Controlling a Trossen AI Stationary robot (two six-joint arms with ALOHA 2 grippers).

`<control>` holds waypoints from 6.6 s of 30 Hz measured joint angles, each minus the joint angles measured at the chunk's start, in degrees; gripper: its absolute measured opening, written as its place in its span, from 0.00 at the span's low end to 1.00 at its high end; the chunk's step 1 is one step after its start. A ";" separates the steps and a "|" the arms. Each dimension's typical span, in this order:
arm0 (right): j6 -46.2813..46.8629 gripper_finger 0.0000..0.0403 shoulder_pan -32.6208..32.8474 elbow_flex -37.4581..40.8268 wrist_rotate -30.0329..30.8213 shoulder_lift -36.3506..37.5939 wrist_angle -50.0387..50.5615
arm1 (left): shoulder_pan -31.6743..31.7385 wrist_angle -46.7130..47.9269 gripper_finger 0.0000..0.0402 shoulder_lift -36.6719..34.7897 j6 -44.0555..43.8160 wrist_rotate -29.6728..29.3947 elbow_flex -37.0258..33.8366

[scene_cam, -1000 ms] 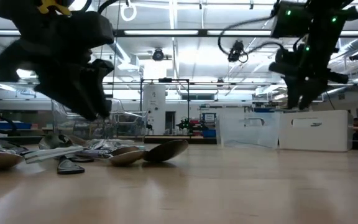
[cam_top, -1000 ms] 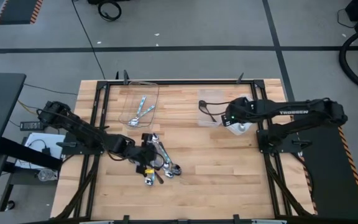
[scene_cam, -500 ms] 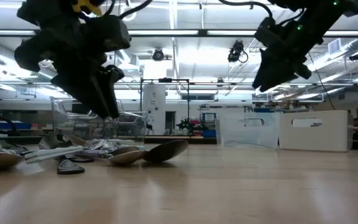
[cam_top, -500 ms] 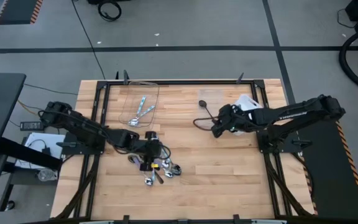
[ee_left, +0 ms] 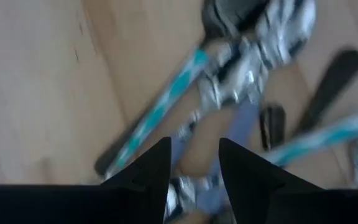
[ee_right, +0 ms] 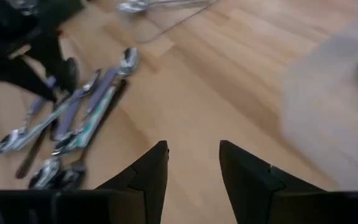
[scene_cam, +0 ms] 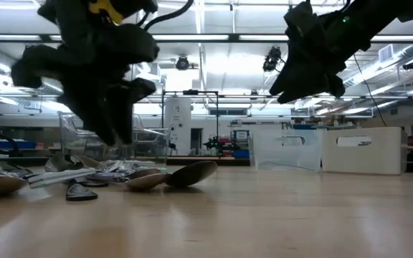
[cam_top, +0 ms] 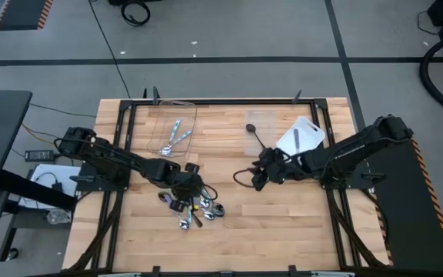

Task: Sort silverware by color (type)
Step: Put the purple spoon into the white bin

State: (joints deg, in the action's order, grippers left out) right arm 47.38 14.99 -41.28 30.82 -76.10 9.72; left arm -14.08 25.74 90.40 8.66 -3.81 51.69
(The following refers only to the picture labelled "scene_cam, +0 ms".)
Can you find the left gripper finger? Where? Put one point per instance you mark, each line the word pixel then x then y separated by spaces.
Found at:
pixel 131 96
pixel 95 111

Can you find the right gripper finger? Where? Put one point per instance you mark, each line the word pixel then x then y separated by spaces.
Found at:
pixel 299 75
pixel 335 71

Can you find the pile of metal spoons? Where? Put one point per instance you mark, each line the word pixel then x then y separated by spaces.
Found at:
pixel 79 193

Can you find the black spoon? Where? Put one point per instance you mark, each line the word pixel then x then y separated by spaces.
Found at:
pixel 192 173

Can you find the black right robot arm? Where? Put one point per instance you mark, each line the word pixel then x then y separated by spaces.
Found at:
pixel 389 14

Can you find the large clear plastic bin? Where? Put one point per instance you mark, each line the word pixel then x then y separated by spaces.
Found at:
pixel 149 143

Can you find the white cabinet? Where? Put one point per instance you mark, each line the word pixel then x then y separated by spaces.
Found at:
pixel 178 118

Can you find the white air vent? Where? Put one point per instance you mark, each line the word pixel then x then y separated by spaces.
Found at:
pixel 385 53

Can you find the small black ceiling device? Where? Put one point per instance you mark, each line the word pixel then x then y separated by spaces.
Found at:
pixel 411 65

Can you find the small translucent plastic bin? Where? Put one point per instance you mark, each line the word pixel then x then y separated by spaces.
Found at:
pixel 285 154

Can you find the blue framed sign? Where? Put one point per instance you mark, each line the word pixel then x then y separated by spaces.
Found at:
pixel 241 135

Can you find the long blue bin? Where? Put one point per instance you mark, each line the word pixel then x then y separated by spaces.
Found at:
pixel 13 144

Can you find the white plastic bin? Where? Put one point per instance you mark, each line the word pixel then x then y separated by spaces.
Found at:
pixel 364 157

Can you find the background robot arms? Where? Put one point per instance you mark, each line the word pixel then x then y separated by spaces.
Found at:
pixel 213 143

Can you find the small blue bin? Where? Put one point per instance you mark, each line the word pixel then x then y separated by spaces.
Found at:
pixel 241 154

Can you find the black ceiling camera mount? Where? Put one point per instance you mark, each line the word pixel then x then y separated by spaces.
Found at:
pixel 272 57

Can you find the black background station frame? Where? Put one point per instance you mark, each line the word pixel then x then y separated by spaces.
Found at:
pixel 190 92

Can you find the round black ceiling camera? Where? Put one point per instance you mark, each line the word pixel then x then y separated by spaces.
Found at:
pixel 182 63

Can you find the black aluminium table frame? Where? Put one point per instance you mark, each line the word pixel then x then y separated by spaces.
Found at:
pixel 206 162

